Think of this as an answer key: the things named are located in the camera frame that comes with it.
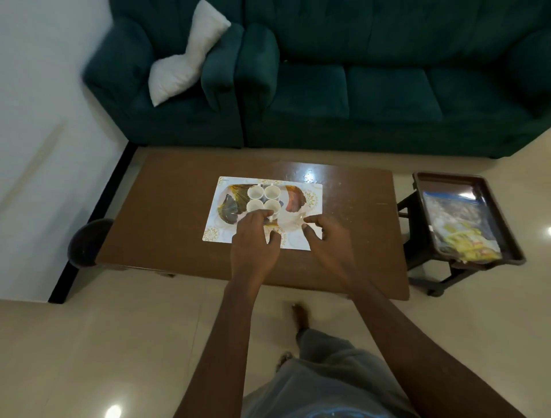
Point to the person's right hand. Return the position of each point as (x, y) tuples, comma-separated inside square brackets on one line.
[(335, 249)]

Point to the person's left hand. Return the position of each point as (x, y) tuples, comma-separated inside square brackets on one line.
[(252, 254)]

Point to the white gold placemat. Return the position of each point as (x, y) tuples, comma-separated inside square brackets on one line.
[(215, 234)]

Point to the white printed cup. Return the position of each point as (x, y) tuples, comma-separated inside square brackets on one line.
[(255, 191), (255, 206), (272, 191), (272, 206)]

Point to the clear zip bag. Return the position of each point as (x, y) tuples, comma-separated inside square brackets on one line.
[(460, 228)]

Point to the brown plastic tray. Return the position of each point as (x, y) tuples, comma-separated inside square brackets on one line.
[(452, 183)]

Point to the person's right forearm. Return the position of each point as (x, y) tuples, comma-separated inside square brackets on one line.
[(409, 344)]

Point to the person's left forearm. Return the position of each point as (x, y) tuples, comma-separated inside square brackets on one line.
[(224, 353)]

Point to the person's right foot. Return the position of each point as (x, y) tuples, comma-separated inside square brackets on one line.
[(301, 318)]

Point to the person's dark trousers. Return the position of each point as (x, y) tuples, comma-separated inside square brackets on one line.
[(323, 346)]

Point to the oval leaf-print platter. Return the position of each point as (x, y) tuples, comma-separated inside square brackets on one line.
[(228, 209)]

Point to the dark plastic stool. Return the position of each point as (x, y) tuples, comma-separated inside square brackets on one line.
[(417, 254)]

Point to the brown wooden table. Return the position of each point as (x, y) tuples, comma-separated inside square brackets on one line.
[(163, 215)]

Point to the green fabric armchair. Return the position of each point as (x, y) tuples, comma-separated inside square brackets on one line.
[(172, 120)]

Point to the dark round bin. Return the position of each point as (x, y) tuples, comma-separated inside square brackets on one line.
[(88, 243)]

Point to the green fabric sofa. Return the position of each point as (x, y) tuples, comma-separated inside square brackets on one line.
[(387, 86)]

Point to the white pillow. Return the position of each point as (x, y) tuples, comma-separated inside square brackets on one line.
[(181, 73)]

